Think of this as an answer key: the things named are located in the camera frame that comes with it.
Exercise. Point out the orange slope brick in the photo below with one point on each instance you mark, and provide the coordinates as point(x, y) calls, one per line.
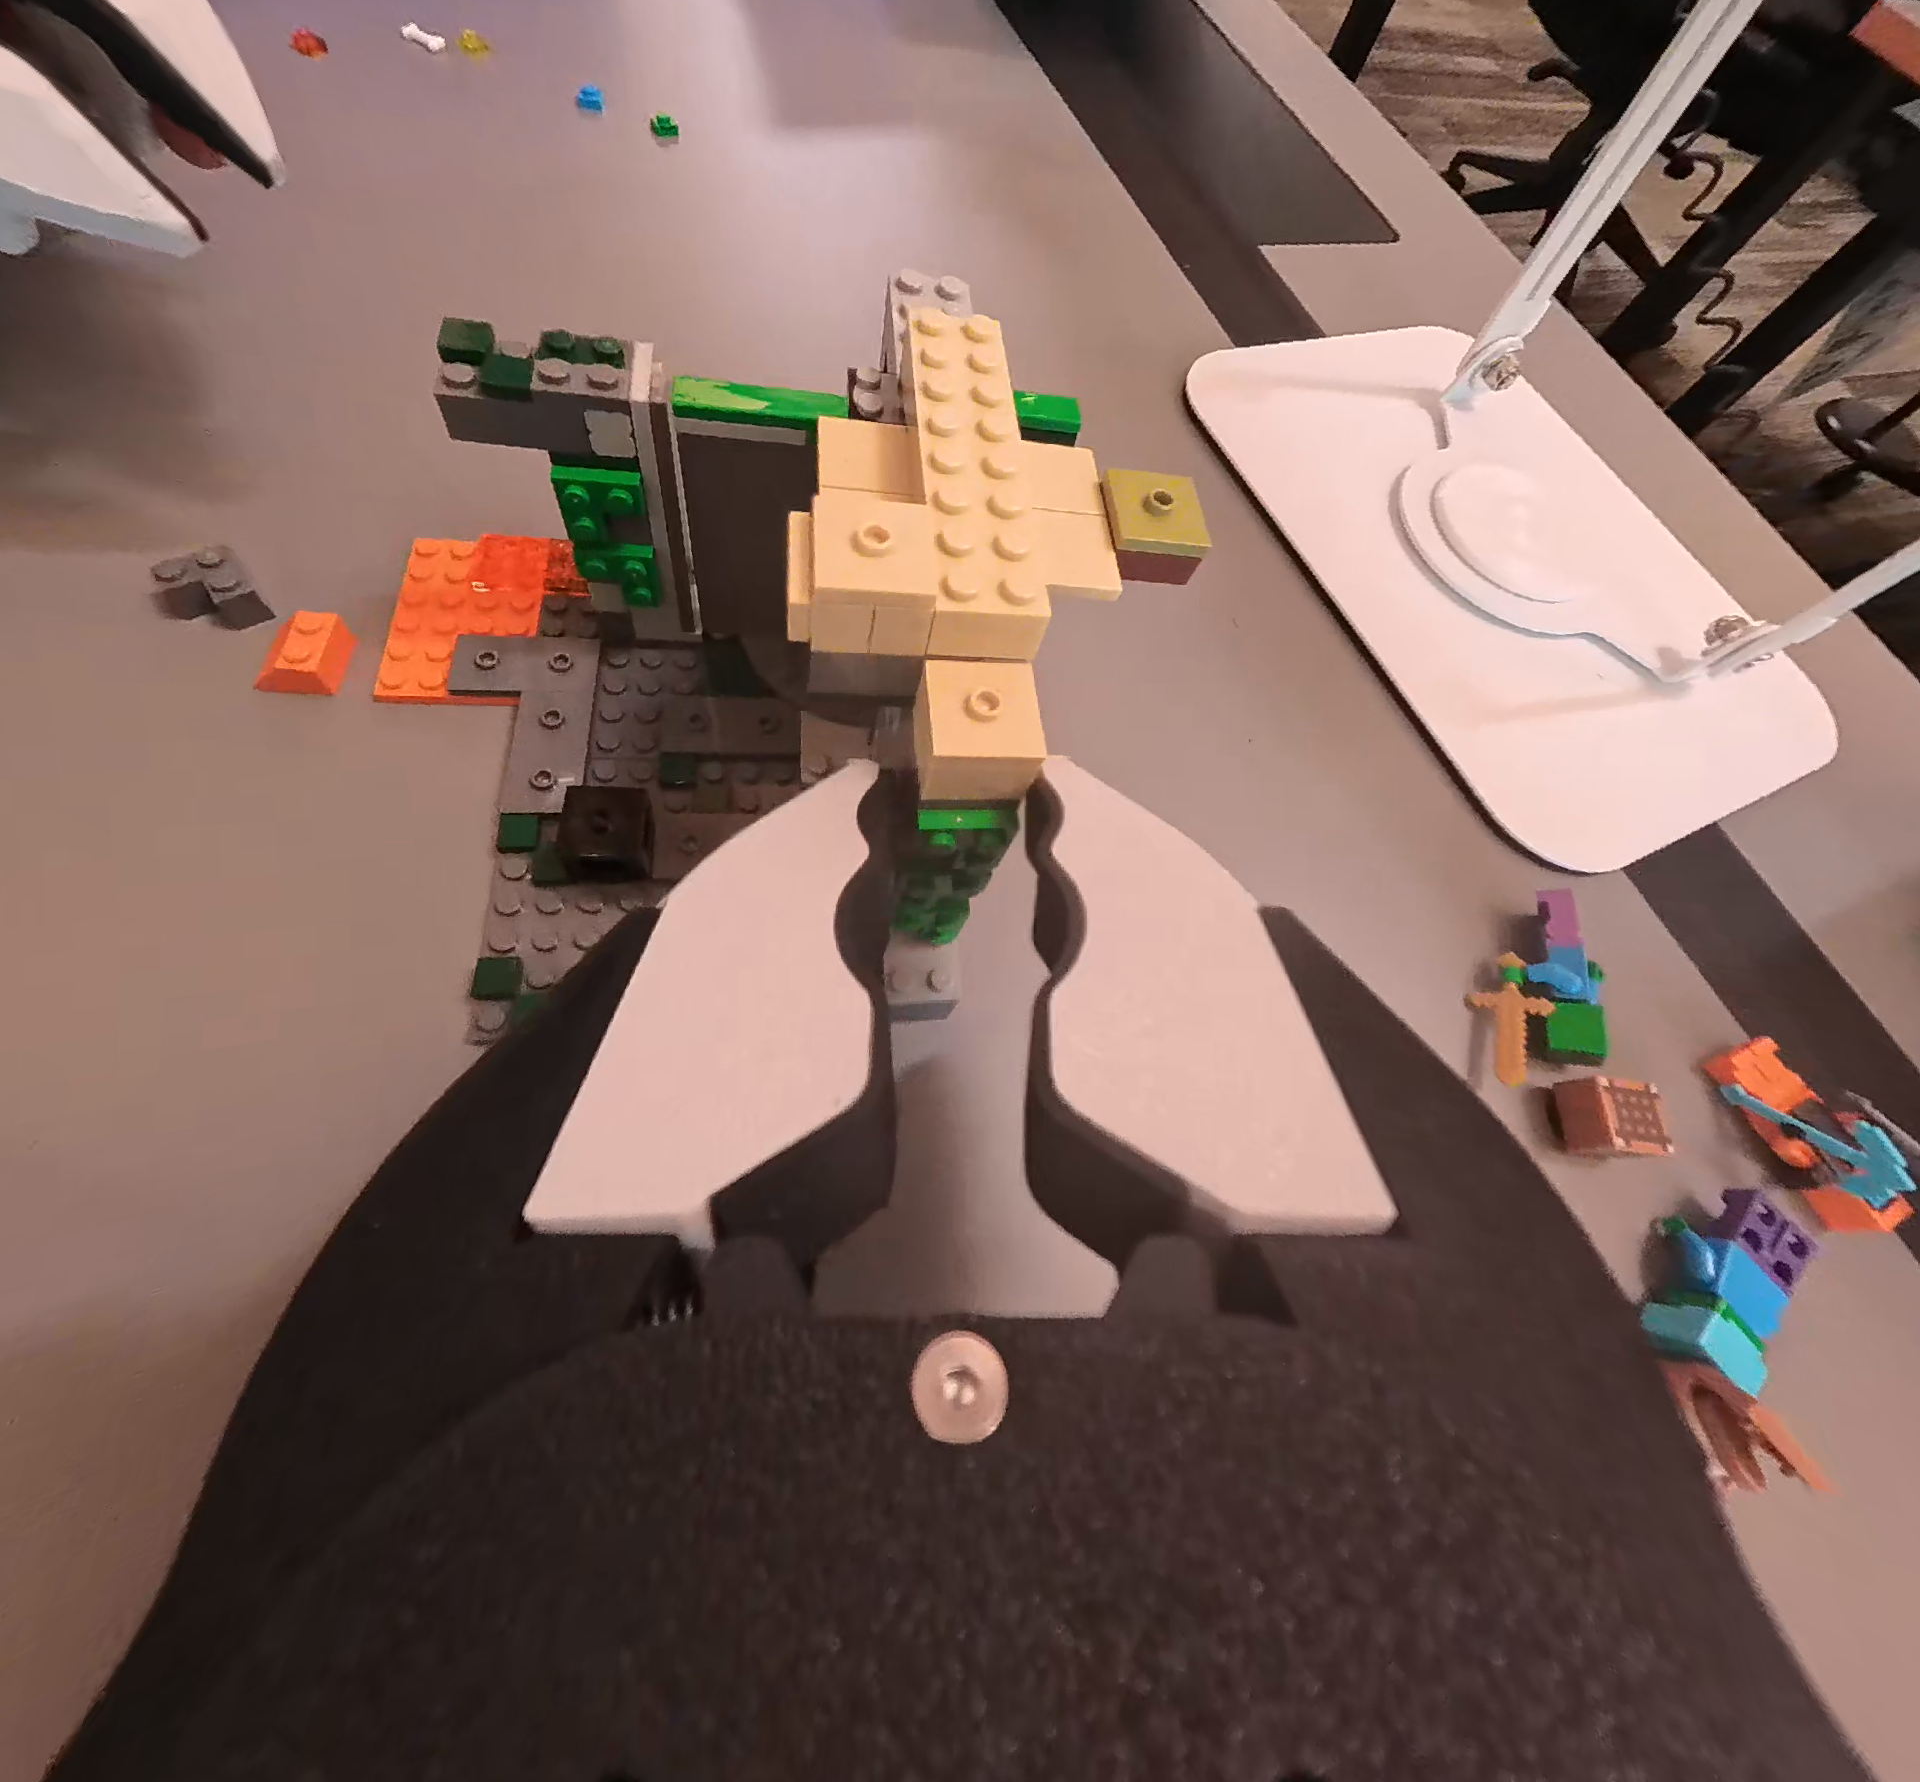
point(307, 656)

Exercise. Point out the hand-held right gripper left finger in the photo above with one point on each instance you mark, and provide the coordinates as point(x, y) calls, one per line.
point(705, 1047)

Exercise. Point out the pile of small brick figures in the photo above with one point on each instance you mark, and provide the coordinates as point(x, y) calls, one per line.
point(1727, 1213)

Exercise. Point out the white book stand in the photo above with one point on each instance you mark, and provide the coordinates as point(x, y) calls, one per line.
point(1500, 539)

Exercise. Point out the brown top office desk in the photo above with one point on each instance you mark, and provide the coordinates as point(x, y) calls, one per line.
point(1894, 34)

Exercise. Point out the black office chair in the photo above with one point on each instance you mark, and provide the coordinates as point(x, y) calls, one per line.
point(1873, 439)
point(1620, 58)

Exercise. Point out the small grey brick piece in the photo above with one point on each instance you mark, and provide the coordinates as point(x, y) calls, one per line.
point(208, 584)

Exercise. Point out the brick building model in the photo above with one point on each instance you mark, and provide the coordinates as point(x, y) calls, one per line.
point(960, 539)

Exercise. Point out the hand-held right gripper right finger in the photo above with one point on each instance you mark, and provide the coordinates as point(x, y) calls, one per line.
point(1215, 1047)

